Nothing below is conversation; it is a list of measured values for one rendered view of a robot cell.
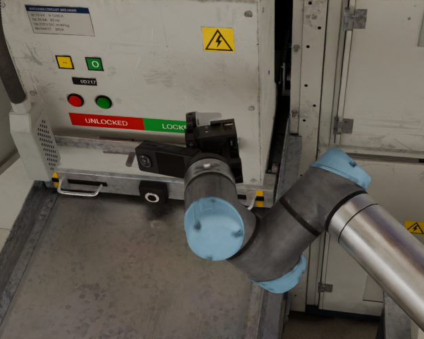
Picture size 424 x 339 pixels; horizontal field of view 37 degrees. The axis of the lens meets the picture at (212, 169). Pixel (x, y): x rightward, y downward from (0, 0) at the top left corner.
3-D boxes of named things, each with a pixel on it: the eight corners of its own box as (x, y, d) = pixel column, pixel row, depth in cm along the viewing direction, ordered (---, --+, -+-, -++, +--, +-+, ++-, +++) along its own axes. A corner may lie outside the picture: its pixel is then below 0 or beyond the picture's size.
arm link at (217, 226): (218, 277, 85) (171, 242, 82) (213, 228, 94) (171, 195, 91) (262, 242, 82) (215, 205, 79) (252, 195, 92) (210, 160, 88)
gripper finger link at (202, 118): (221, 111, 113) (225, 136, 105) (188, 116, 113) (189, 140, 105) (219, 96, 112) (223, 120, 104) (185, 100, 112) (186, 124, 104)
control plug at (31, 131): (50, 182, 134) (27, 121, 121) (29, 180, 135) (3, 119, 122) (62, 156, 139) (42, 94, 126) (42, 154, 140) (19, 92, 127)
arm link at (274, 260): (334, 252, 88) (281, 208, 84) (278, 309, 90) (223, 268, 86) (313, 227, 96) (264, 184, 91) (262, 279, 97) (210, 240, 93)
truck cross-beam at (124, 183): (273, 208, 143) (273, 190, 138) (46, 187, 152) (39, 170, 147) (276, 192, 146) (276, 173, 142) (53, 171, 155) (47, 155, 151)
